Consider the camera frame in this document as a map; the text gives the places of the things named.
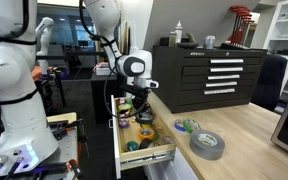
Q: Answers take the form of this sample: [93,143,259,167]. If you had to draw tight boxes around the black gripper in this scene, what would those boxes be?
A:
[127,83,152,115]

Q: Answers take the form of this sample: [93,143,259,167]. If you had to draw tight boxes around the black masking tape roll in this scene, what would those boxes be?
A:
[135,112,154,126]

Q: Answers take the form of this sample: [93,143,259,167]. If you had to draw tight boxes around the purple tape roll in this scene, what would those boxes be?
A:
[118,118,131,129]

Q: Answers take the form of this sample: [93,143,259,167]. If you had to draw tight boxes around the orange masking tape roll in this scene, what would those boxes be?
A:
[137,126,156,142]

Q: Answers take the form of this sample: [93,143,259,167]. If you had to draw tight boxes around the wooden drawer with white front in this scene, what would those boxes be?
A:
[109,94,178,180]

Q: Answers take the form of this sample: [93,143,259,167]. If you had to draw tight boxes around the wide green tape roll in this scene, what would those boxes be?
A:
[150,129,160,142]

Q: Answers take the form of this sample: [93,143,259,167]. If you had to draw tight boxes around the black tape roll white core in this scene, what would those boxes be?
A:
[138,138,155,150]

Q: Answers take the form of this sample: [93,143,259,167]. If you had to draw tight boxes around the blue masking tape roll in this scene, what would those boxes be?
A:
[174,118,187,133]

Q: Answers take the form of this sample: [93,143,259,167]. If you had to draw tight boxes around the clear tape roll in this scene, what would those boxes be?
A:
[160,134,176,146]

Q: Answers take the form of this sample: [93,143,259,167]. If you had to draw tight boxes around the green masking tape roll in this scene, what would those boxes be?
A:
[182,117,202,134]

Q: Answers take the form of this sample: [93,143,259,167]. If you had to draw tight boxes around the dark low cabinet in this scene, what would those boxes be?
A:
[90,71,127,124]

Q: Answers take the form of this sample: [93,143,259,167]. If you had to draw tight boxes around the black metal tool chest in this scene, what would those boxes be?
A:
[152,44,268,114]

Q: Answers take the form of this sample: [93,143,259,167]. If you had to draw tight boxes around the small white box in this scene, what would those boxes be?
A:
[95,62,113,76]

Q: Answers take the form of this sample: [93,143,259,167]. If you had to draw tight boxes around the small glass jar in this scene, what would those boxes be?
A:
[168,31,177,48]

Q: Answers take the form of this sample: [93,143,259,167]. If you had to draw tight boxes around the black bar clamp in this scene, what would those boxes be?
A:
[48,118,85,141]

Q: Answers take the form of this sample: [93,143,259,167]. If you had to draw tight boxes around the white squeeze bottle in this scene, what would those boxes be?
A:
[174,19,184,44]

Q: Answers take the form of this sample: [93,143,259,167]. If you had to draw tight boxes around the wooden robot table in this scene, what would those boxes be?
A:
[45,112,80,180]

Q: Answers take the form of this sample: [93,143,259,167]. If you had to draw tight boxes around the black desk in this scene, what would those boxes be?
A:
[37,49,100,108]

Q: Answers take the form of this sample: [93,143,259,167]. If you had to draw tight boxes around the silver can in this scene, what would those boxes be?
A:
[203,35,216,50]

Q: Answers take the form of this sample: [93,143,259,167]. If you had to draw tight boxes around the red hex key set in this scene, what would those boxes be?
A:
[228,4,256,46]

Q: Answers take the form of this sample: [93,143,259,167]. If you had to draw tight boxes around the black office chair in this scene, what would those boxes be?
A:
[250,54,288,112]

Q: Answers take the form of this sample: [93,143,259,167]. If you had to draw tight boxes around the white glass door cabinet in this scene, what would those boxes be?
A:
[263,0,288,101]

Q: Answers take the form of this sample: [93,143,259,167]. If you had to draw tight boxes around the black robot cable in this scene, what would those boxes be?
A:
[78,0,150,120]

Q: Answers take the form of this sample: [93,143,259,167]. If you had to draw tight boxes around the grey duct tape roll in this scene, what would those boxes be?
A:
[189,129,226,161]

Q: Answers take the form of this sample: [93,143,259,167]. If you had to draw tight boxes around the silver tool chest handle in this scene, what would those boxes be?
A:
[210,58,244,64]
[207,74,241,81]
[205,81,238,88]
[209,66,244,73]

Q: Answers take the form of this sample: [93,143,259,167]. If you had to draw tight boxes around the orange handled clamp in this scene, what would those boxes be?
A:
[67,159,83,178]

